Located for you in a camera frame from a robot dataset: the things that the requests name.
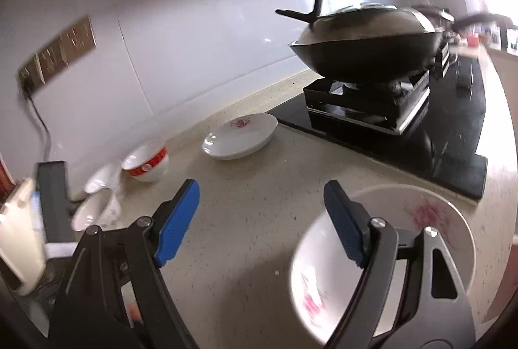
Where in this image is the white bowl front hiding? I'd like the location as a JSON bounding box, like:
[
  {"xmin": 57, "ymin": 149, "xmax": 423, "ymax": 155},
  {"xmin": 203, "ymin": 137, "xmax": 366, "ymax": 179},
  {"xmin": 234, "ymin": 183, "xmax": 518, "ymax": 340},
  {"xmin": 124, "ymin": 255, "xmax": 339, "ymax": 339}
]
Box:
[{"xmin": 71, "ymin": 188, "xmax": 121, "ymax": 231}]

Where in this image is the large white floral plate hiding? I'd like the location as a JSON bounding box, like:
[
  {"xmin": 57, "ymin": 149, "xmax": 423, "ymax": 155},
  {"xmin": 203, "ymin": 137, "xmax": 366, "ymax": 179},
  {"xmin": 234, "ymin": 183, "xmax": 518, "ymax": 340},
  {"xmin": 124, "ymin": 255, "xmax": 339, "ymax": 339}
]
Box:
[{"xmin": 290, "ymin": 181, "xmax": 476, "ymax": 348}]

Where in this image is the red banded white bowl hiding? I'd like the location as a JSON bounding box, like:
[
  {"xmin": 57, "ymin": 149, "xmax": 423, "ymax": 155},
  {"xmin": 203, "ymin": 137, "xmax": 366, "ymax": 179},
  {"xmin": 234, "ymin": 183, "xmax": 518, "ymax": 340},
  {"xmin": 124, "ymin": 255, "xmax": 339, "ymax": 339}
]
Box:
[{"xmin": 122, "ymin": 142, "xmax": 169, "ymax": 183}]

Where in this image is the medium white floral plate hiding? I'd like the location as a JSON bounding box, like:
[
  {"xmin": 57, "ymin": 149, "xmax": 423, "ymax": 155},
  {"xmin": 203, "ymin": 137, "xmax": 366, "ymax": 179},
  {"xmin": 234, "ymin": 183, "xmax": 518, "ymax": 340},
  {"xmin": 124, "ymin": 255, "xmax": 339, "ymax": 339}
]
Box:
[{"xmin": 302, "ymin": 184, "xmax": 476, "ymax": 344}]

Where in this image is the white box appliance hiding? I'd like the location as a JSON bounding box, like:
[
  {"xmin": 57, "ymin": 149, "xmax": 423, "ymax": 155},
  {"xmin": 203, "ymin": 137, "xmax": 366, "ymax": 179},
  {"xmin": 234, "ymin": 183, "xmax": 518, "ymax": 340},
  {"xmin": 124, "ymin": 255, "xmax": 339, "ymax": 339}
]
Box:
[{"xmin": 1, "ymin": 177, "xmax": 46, "ymax": 296}]

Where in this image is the black glass gas stove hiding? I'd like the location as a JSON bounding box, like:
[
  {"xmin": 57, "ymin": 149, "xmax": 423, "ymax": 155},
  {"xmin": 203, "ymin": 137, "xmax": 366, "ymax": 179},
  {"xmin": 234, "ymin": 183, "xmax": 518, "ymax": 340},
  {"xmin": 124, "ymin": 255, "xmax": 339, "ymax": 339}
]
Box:
[{"xmin": 269, "ymin": 55, "xmax": 488, "ymax": 201}]

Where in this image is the black wok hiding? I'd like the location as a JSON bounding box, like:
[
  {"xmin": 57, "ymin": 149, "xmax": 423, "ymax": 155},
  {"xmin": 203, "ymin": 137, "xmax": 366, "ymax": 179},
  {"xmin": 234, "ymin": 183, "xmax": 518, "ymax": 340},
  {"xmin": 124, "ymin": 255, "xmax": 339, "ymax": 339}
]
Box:
[{"xmin": 290, "ymin": 12, "xmax": 517, "ymax": 84}]

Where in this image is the steel wok lid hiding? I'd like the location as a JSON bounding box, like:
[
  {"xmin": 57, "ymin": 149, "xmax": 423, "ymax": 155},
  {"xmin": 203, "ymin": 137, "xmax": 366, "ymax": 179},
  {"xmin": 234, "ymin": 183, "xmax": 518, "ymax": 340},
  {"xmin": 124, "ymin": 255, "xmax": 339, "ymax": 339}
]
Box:
[{"xmin": 276, "ymin": 0, "xmax": 435, "ymax": 45}]

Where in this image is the black power cable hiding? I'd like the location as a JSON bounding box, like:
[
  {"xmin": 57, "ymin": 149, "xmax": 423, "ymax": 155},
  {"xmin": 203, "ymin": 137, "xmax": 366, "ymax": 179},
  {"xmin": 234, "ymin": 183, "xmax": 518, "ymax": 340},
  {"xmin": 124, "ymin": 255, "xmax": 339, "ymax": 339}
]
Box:
[{"xmin": 24, "ymin": 87, "xmax": 52, "ymax": 164}]

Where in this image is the gold wall socket panel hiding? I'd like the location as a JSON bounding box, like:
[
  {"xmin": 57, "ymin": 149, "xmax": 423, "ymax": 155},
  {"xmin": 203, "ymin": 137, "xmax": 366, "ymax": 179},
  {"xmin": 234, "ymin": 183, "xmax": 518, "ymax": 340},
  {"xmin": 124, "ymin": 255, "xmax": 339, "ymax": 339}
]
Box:
[{"xmin": 17, "ymin": 16, "xmax": 96, "ymax": 96}]

